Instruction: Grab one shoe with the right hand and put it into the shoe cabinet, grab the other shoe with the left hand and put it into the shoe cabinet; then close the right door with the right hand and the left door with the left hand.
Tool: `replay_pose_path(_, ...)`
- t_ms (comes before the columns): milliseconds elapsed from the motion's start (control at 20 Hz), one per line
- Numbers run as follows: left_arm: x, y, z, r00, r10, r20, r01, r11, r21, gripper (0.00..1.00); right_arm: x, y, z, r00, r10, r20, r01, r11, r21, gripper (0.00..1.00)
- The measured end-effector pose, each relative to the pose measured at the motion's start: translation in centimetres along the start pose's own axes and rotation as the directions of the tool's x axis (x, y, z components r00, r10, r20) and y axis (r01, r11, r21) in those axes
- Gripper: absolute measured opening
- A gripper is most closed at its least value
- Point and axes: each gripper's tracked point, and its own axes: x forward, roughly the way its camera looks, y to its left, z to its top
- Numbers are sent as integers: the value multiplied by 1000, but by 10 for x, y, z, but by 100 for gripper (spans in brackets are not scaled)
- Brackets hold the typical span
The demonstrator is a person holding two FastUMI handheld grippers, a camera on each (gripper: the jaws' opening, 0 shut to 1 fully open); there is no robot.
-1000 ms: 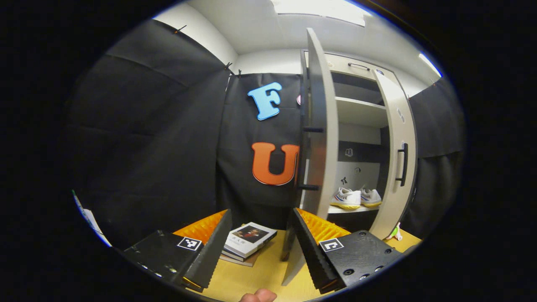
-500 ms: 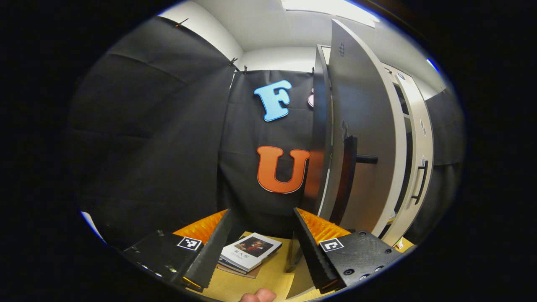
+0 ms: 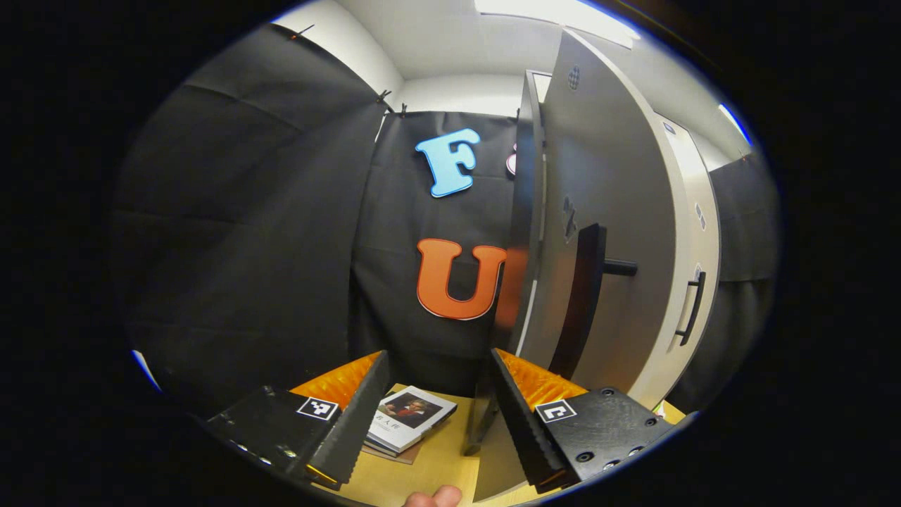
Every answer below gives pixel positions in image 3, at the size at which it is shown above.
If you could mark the white portrait cover book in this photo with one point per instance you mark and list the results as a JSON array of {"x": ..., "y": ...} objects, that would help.
[{"x": 415, "y": 415}]

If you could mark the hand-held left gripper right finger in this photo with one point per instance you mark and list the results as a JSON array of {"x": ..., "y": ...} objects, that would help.
[{"x": 528, "y": 422}]

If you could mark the black backdrop cloth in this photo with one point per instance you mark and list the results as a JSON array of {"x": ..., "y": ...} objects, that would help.
[
  {"x": 246, "y": 211},
  {"x": 746, "y": 225}
]

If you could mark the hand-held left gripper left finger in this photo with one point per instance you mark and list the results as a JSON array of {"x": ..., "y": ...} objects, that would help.
[{"x": 355, "y": 422}]

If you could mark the white cabinet door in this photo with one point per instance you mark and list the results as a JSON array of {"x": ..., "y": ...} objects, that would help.
[
  {"x": 612, "y": 176},
  {"x": 693, "y": 246}
]

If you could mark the dark book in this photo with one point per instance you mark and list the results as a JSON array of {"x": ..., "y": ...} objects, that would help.
[{"x": 380, "y": 447}]

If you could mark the brown book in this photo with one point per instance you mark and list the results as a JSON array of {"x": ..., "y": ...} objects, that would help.
[{"x": 408, "y": 456}]

